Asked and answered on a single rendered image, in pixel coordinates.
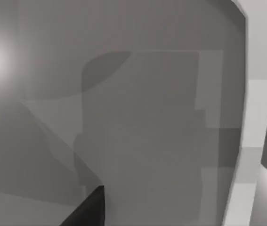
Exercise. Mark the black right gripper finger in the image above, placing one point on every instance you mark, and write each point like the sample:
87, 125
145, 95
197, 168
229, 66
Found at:
93, 209

